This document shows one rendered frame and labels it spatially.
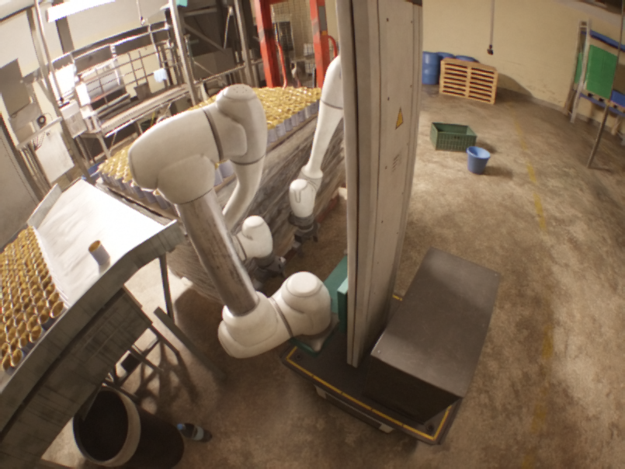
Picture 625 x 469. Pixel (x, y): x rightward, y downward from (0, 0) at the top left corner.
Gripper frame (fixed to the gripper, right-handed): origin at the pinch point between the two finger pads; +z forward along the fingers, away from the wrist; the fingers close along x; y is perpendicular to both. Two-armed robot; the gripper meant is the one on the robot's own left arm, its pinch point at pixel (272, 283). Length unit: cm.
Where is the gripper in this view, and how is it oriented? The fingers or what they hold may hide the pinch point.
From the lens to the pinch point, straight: 130.6
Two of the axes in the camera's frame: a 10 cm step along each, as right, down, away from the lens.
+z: 1.0, 7.3, 6.8
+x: -5.8, 5.9, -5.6
